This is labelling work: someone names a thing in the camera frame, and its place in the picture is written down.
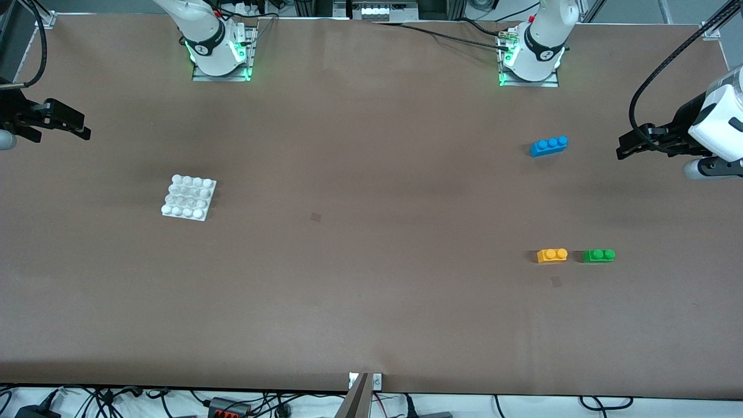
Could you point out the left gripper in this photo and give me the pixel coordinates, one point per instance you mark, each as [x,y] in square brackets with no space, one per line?
[680,132]

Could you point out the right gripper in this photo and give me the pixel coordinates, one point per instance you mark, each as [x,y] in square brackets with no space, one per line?
[13,113]

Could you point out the white studded base plate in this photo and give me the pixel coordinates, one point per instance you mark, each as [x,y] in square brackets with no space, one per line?
[189,198]

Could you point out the yellow toy block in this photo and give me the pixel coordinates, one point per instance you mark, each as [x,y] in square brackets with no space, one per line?
[552,256]

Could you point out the blue toy block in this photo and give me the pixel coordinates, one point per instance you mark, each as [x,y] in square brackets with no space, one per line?
[548,146]

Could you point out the green toy block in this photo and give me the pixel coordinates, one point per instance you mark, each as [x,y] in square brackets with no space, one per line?
[598,256]

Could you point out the black power brick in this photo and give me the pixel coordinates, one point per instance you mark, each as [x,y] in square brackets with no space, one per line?
[36,411]

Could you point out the white power strip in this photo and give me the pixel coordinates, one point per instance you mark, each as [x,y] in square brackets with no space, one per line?
[383,10]

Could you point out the black red power adapter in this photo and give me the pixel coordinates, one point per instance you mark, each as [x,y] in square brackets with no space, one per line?
[229,408]

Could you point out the black floor plug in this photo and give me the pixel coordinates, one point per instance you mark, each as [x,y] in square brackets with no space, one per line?
[426,413]

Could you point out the brown wooden beam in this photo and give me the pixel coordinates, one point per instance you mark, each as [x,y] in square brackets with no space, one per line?
[355,400]

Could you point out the metal table corner bracket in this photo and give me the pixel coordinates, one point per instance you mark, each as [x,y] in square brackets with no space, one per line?
[46,18]
[710,31]

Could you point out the metal table edge bracket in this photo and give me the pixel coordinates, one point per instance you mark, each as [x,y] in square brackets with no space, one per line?
[377,381]

